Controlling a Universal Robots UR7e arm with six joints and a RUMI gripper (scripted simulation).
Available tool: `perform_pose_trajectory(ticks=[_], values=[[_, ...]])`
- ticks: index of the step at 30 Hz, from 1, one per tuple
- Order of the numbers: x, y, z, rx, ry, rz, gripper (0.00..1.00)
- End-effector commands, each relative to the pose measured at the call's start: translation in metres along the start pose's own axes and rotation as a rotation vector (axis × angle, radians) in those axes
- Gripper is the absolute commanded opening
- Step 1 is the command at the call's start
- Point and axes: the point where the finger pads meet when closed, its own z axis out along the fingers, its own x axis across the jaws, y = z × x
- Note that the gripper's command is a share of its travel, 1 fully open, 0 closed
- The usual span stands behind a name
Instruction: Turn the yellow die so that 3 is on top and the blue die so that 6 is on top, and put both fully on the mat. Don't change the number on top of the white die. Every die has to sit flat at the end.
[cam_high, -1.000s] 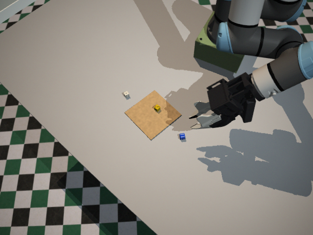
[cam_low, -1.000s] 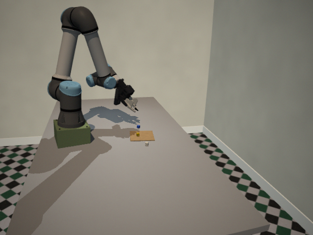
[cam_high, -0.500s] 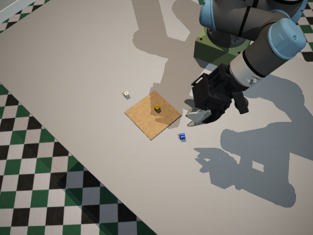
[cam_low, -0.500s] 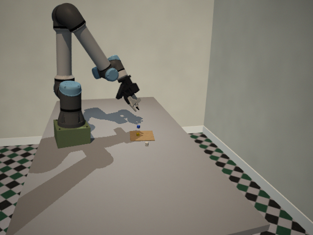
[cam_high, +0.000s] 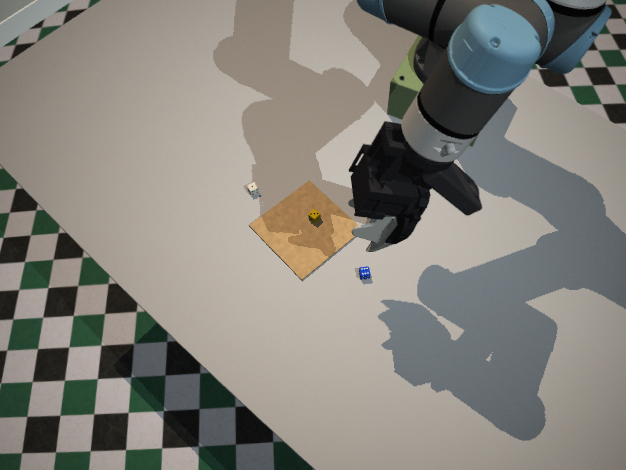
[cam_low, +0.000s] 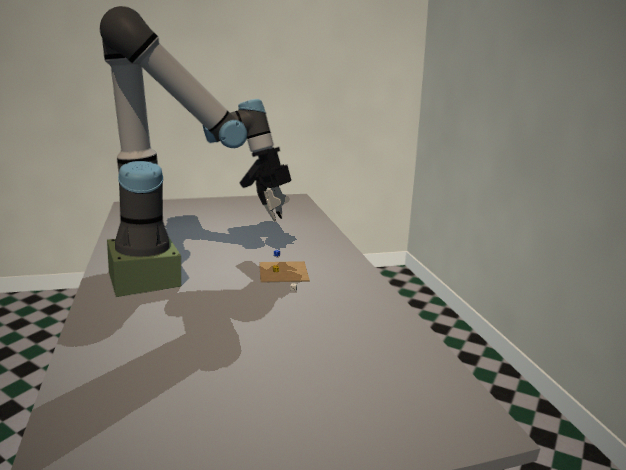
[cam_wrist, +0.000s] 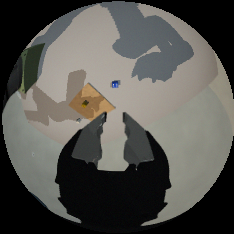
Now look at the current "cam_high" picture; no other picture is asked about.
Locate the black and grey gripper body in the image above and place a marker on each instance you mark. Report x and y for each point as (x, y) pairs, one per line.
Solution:
(382, 186)

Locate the blue die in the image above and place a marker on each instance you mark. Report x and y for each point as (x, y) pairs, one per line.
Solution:
(364, 273)

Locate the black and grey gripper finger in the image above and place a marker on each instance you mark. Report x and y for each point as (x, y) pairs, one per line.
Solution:
(391, 230)
(351, 204)

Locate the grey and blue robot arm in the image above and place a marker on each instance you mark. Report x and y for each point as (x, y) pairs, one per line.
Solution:
(489, 55)

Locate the tan square mat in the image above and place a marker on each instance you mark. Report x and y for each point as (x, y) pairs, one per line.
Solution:
(301, 244)

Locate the yellow die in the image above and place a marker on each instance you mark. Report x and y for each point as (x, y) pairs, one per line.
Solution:
(314, 216)

